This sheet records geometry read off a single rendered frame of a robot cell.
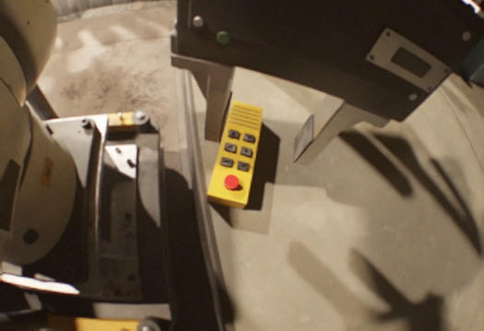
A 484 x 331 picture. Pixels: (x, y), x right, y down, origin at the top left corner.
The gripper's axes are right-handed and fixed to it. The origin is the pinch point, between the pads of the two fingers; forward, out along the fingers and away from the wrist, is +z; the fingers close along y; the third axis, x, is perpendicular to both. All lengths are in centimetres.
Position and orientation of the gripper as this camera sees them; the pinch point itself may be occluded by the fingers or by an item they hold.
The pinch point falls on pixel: (265, 128)
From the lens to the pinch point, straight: 35.3
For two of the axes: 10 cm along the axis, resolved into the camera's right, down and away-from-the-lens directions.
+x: 1.8, -8.4, 5.1
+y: 9.7, 2.5, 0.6
